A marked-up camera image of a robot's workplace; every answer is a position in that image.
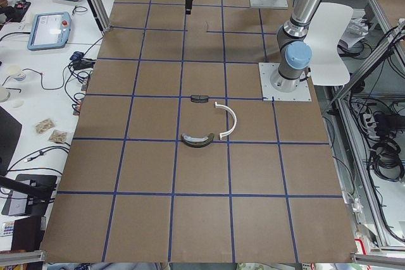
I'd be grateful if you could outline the paper cup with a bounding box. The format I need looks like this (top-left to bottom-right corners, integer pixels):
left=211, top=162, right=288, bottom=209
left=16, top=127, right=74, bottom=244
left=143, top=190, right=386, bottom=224
left=6, top=64, right=26, bottom=82

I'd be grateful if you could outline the black brake pad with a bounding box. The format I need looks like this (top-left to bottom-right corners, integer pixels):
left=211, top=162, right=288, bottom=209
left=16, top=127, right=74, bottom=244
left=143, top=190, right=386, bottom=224
left=190, top=95, right=209, bottom=103

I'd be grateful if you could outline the white curved plastic part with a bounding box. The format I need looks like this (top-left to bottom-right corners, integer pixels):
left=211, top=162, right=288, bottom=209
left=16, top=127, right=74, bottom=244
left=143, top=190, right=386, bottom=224
left=214, top=101, right=239, bottom=140

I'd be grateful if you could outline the black monitor stand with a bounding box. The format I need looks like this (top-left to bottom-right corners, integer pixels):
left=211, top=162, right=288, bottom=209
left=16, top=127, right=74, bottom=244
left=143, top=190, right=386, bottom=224
left=1, top=174, right=57, bottom=216

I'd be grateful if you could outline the near teach pendant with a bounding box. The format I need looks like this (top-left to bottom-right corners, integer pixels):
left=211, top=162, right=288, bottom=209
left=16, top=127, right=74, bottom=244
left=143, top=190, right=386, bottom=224
left=27, top=11, right=71, bottom=51

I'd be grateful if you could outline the bag of small parts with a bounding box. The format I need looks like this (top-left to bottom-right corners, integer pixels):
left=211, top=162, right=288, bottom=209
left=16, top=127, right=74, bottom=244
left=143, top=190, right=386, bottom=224
left=35, top=118, right=55, bottom=134
left=48, top=130, right=68, bottom=144

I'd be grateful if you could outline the grey brake shoe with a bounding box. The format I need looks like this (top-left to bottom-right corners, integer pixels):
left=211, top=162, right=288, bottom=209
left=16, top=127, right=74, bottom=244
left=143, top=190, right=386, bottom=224
left=181, top=133, right=215, bottom=148

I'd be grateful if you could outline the white chair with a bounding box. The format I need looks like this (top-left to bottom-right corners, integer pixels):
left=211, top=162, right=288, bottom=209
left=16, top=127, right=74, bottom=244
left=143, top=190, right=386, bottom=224
left=304, top=3, right=353, bottom=86

